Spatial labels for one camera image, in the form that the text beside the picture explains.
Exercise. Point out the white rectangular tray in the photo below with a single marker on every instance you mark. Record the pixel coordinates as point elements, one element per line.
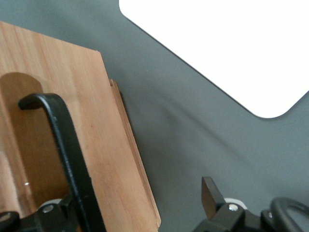
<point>229,48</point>

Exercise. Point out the wooden drawer cabinet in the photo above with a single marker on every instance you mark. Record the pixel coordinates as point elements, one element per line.
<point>96,120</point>

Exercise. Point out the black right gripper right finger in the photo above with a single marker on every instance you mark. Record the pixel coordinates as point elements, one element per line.
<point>214,200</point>

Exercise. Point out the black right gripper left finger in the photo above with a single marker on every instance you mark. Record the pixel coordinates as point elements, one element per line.
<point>48,217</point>

